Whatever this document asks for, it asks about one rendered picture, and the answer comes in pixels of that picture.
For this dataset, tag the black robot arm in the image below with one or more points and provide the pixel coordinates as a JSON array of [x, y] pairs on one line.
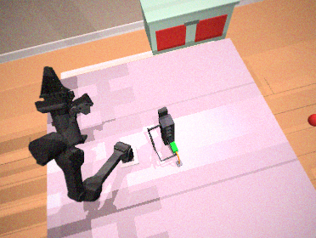
[[60, 146]]

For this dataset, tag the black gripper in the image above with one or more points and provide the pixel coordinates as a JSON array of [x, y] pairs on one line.
[[55, 99]]

